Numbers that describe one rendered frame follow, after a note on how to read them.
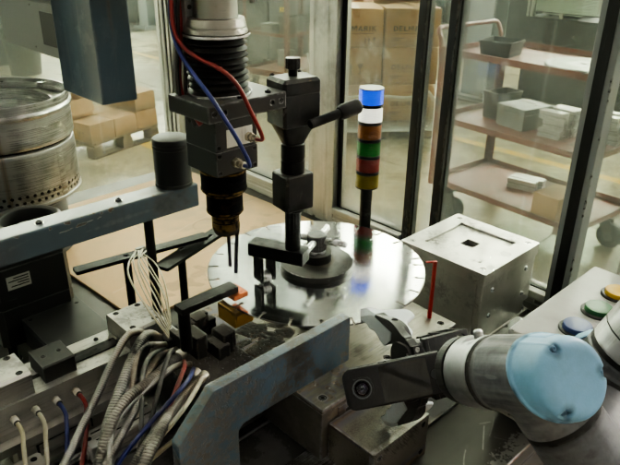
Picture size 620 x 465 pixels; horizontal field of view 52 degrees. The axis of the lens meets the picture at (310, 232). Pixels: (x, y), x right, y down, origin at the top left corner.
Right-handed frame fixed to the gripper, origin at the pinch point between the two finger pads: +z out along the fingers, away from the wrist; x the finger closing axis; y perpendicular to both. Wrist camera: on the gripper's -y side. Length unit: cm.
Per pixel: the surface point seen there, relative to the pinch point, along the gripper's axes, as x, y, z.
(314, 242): 18.3, -0.7, 8.0
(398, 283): 9.9, 9.1, 3.5
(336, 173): 37, 30, 60
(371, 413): -6.5, 0.1, 2.2
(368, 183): 28.9, 20.5, 26.7
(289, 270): 14.9, -4.6, 10.2
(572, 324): -0.6, 30.2, -6.0
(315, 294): 10.8, -3.3, 5.4
